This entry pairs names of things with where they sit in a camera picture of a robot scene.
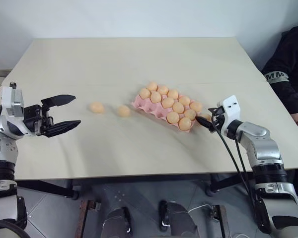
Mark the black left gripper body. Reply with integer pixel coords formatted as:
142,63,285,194
22,104,55,137

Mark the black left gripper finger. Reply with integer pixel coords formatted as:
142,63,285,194
43,119,81,138
40,94,77,108

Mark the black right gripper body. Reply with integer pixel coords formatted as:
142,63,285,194
209,106,228,132

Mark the pink egg carton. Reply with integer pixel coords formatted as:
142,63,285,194
131,94,197,135

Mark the black table leg with caster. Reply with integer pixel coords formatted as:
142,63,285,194
16,179,79,200
205,173,254,197

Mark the rusty metal bar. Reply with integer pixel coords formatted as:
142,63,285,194
218,204,232,238
76,199,95,238

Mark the person in black jacket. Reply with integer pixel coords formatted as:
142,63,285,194
262,23,298,117

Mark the dark rounded robot leg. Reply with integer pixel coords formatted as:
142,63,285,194
158,200,198,238
101,207,133,238

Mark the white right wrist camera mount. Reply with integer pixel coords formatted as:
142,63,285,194
217,95,242,127

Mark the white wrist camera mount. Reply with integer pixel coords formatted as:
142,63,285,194
0,81,24,118
217,95,242,127

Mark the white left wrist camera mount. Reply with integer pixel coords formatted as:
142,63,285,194
0,81,24,118

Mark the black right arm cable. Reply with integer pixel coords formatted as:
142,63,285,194
233,138,256,199
211,113,254,211

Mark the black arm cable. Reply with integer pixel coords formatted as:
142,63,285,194
0,219,24,238
211,113,254,211
233,138,256,199

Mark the thin white cable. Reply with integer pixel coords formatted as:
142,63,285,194
188,204,216,214

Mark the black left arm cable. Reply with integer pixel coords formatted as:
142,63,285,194
0,219,24,238

